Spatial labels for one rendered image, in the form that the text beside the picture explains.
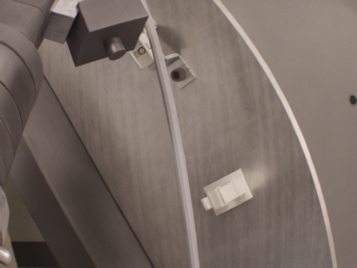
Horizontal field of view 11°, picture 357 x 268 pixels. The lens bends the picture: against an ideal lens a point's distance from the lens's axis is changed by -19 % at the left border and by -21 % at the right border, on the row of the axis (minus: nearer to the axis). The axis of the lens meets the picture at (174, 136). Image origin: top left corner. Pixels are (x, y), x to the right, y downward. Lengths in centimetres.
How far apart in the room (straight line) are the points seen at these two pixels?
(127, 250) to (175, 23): 11
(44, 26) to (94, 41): 3
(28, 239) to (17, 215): 9
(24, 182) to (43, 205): 2
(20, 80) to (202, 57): 15
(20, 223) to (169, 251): 554
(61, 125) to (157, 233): 7
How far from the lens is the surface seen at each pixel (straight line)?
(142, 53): 103
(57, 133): 106
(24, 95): 92
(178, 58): 104
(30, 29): 93
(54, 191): 104
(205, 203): 104
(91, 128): 107
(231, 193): 103
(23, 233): 661
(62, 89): 108
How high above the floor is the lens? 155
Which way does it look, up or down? 10 degrees down
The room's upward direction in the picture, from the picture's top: 6 degrees counter-clockwise
